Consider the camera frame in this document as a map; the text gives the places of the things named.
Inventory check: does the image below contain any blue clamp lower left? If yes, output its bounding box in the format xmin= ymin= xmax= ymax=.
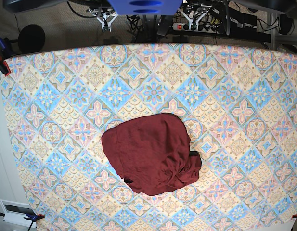
xmin=0 ymin=212 xmax=45 ymax=231

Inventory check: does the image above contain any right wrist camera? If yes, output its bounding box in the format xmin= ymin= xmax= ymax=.
xmin=102 ymin=25 xmax=111 ymax=32

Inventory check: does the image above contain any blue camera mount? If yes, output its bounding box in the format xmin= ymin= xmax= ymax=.
xmin=108 ymin=0 xmax=182 ymax=16

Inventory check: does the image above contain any dark red t-shirt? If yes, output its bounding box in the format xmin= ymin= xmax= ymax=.
xmin=101 ymin=113 xmax=202 ymax=196

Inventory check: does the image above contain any black orange clamp left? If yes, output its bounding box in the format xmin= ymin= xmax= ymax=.
xmin=0 ymin=56 xmax=11 ymax=76

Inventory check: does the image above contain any white wall vent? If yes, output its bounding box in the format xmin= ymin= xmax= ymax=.
xmin=0 ymin=199 xmax=34 ymax=228

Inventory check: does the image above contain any white power strip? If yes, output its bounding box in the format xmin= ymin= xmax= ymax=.
xmin=172 ymin=23 xmax=219 ymax=33

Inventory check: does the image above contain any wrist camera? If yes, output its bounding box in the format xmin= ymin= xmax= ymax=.
xmin=190 ymin=24 xmax=198 ymax=31
xmin=102 ymin=25 xmax=111 ymax=32

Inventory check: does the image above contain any black round stool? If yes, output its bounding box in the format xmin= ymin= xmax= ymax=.
xmin=18 ymin=24 xmax=46 ymax=54

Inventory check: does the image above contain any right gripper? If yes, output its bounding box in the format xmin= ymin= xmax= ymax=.
xmin=87 ymin=7 xmax=117 ymax=17

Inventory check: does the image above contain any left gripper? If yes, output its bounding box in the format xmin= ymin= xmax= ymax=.
xmin=179 ymin=3 xmax=211 ymax=17

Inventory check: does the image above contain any patterned tile tablecloth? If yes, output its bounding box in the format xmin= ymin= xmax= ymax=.
xmin=0 ymin=44 xmax=297 ymax=231

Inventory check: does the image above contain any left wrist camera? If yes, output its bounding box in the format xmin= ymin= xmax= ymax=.
xmin=190 ymin=24 xmax=198 ymax=31

